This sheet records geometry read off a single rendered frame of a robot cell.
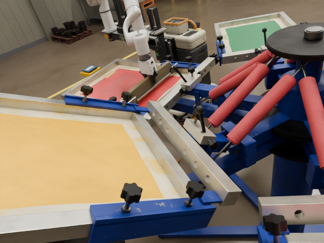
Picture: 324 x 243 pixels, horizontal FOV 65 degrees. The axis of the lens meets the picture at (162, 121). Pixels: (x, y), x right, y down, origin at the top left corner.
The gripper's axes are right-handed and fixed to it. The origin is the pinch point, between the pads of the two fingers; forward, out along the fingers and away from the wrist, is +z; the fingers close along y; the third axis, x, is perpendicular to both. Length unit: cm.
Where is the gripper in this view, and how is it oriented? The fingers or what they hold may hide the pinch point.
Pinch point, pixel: (151, 80)
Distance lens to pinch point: 157.8
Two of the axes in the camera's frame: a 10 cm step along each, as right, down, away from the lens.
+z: 2.0, 7.9, 5.8
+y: -7.9, -2.2, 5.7
